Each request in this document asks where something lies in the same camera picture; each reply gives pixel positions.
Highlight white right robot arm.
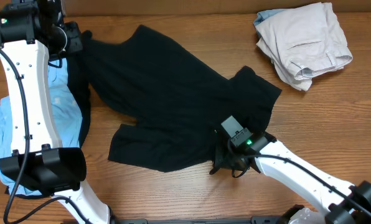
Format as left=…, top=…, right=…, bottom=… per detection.
left=210, top=116, right=371, bottom=224

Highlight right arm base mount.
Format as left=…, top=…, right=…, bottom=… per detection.
left=276, top=205, right=325, bottom=224

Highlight light blue folded garment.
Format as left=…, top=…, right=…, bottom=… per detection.
left=253, top=9, right=285, bottom=26

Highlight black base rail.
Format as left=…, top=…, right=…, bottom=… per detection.
left=110, top=216, right=280, bottom=224

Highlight black t-shirt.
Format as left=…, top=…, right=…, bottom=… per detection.
left=75, top=26, right=281, bottom=172

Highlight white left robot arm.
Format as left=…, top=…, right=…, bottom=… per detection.
left=0, top=0, right=115, bottom=223

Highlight black garment under blue one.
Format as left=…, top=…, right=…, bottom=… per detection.
left=5, top=58, right=91, bottom=199

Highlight beige folded shorts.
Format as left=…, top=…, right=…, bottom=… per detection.
left=254, top=2, right=353, bottom=91

